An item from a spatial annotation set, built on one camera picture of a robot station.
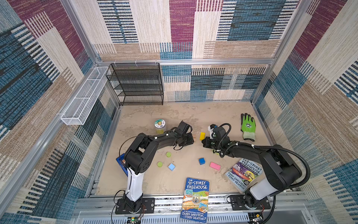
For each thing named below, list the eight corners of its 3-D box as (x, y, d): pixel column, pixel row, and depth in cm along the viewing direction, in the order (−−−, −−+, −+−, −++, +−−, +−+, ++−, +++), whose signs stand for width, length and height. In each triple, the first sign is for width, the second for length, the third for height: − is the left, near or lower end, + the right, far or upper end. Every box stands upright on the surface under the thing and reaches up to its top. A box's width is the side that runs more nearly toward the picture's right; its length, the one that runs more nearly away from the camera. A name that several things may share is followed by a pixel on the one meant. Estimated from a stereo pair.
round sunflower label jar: (155, 134, 103) (153, 127, 96) (156, 126, 108) (154, 118, 101) (165, 134, 103) (164, 127, 96) (166, 126, 108) (165, 118, 101)
